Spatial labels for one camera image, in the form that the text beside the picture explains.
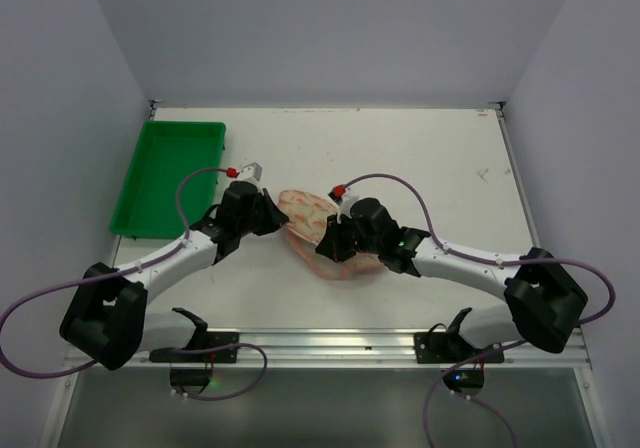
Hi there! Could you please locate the floral laundry bag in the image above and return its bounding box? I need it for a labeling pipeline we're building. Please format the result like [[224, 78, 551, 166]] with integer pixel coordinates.
[[277, 189, 384, 280]]

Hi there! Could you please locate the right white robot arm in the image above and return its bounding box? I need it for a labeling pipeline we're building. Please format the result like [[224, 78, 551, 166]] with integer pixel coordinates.
[[316, 198, 588, 361]]

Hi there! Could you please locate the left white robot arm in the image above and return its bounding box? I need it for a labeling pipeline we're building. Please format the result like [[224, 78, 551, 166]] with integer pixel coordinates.
[[59, 181, 289, 370]]

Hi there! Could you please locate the green plastic tray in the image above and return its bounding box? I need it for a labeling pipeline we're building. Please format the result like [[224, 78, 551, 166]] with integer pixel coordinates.
[[110, 121, 226, 240]]

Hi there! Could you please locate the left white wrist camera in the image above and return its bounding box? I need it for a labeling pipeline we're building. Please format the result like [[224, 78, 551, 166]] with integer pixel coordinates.
[[237, 162, 263, 186]]

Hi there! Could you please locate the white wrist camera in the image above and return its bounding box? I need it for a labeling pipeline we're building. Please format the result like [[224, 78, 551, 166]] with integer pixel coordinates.
[[237, 162, 263, 186], [329, 185, 360, 223]]

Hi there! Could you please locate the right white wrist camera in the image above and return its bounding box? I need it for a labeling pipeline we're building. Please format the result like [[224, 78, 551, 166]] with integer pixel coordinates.
[[329, 185, 360, 223]]

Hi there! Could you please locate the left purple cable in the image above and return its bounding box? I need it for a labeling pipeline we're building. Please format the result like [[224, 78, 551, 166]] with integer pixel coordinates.
[[0, 166, 239, 382]]

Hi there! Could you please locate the purple cable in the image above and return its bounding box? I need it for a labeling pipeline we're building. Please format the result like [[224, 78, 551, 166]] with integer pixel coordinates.
[[0, 166, 239, 382], [332, 172, 619, 448]]

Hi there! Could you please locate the aluminium mounting rail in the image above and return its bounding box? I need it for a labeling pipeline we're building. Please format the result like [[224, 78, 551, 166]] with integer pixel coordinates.
[[62, 325, 591, 369]]

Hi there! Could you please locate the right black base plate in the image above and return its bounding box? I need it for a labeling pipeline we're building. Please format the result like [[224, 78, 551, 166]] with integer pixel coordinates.
[[413, 331, 504, 364]]

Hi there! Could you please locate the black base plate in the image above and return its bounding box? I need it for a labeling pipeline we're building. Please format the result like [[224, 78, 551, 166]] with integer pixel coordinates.
[[413, 331, 504, 364], [149, 331, 240, 364]]

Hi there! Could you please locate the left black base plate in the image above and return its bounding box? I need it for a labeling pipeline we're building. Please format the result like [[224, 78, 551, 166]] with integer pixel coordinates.
[[149, 331, 240, 364]]

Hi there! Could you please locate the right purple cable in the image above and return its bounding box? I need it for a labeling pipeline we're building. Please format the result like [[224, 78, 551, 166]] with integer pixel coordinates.
[[332, 172, 619, 448]]

